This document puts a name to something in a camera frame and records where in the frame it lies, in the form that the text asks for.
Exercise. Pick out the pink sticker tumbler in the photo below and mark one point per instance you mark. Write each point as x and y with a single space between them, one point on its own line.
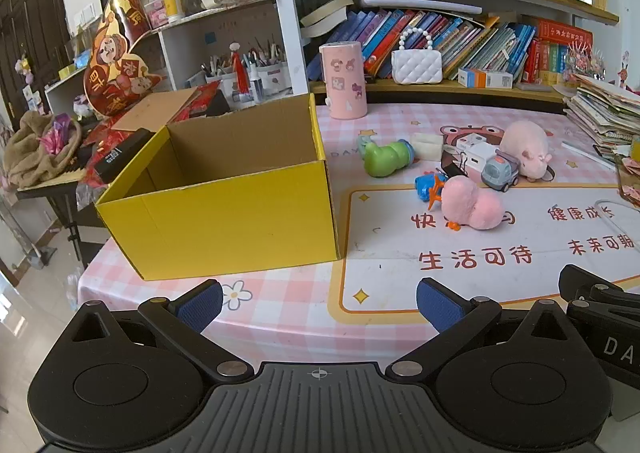
344 83

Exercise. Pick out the brown plush blanket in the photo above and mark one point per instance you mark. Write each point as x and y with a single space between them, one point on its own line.
30 153

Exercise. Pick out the thick cream-paged book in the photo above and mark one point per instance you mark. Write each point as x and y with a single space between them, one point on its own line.
325 15

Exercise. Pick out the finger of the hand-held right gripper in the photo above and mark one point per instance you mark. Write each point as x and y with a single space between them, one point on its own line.
587 283

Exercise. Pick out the black rectangular box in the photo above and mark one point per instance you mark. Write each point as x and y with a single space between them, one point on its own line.
120 153

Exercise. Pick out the red tassel pendant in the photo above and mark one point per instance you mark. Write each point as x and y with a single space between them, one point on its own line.
240 73

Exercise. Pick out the red foil decorations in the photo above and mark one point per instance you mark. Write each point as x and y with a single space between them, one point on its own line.
200 100

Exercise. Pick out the white quilted purse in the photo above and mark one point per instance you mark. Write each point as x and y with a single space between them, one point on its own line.
416 65

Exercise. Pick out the white wooden shelf unit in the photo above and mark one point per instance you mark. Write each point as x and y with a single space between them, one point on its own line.
290 33

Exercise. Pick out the black keyboard stand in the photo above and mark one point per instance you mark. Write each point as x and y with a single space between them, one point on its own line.
75 233

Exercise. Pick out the row of colourful books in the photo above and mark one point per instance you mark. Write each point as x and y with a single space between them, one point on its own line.
465 43

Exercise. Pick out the brown cardboard sheet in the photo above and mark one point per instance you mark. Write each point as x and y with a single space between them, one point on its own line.
150 108

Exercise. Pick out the white eraser block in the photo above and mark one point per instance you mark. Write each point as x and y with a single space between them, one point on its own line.
426 145

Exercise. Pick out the red fortune god cutout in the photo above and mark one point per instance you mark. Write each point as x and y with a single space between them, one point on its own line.
112 63

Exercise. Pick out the black binder clip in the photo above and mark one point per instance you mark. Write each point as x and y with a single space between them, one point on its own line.
452 168

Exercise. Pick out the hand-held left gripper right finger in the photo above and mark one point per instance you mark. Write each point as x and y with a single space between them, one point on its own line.
440 305

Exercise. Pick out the yellow cardboard box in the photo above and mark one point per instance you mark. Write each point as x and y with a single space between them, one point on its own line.
225 223

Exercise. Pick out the purple pink ribbon flower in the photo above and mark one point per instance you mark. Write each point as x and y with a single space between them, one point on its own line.
57 135

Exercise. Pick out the white yellow cup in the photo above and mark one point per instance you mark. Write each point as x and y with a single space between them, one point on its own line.
172 3

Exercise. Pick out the green plastic toy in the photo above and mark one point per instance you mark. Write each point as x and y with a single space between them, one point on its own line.
385 160

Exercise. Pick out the stack of worn booklets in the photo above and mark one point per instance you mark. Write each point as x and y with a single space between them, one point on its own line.
605 113

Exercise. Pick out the orange white small carton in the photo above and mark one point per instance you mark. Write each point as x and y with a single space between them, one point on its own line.
482 79

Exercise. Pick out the pink flower ornament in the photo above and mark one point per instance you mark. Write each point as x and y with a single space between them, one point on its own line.
582 63

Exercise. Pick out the pink plush pig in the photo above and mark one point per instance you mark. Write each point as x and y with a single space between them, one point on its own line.
525 145

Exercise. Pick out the pink fluffy plush toy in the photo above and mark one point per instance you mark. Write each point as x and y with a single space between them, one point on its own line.
470 203

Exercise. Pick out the dark wooden door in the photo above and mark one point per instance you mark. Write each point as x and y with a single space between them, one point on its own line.
25 23

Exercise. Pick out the blue orange toy plane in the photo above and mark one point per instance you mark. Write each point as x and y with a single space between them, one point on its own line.
427 185

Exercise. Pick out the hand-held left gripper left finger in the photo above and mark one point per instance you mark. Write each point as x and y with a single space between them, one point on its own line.
202 305

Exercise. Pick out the white plastic box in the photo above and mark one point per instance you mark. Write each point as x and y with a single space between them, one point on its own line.
480 153

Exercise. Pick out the grey toy car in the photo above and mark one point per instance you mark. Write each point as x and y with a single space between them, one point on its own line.
500 173

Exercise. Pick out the black electric keyboard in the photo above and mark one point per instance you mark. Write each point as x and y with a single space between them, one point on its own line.
60 175

